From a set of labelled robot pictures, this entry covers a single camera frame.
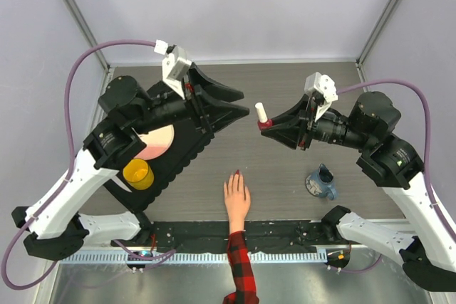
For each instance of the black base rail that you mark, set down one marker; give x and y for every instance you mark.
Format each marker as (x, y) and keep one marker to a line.
(215, 236)

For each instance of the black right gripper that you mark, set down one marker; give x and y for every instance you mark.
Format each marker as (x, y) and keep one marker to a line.
(288, 132)

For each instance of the mannequin hand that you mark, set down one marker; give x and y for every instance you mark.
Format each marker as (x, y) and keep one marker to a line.
(237, 201)

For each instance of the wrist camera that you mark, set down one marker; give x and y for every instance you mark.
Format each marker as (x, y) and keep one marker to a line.
(175, 66)
(322, 90)

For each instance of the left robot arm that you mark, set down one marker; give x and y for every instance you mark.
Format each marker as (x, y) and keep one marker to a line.
(57, 229)

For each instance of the red plaid sleeve forearm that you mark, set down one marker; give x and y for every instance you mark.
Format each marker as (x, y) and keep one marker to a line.
(243, 276)

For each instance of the blue ceramic mug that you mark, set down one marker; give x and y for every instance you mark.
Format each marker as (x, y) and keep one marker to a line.
(321, 183)

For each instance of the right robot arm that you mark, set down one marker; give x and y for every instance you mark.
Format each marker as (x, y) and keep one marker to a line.
(428, 255)

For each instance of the white cable duct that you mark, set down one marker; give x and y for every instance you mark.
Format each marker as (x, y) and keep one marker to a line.
(109, 257)

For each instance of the yellow cup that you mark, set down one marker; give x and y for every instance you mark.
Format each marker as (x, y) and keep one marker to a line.
(138, 174)

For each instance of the red nail polish bottle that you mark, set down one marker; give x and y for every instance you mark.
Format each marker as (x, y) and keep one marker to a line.
(264, 125)

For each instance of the black scalloped placemat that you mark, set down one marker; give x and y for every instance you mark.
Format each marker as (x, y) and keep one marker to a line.
(132, 111)

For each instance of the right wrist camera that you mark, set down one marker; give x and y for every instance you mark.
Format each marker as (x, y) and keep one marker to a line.
(322, 90)

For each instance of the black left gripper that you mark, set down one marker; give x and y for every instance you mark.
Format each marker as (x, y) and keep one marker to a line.
(211, 116)

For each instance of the silver knife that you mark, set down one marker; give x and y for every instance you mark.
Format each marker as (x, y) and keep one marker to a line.
(121, 184)

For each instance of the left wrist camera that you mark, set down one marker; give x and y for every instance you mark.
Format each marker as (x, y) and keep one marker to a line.
(175, 66)

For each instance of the white nail polish cap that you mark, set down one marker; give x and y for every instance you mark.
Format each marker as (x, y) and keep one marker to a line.
(261, 113)

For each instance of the pink and cream plate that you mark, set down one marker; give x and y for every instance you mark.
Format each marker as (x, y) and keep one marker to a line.
(157, 142)

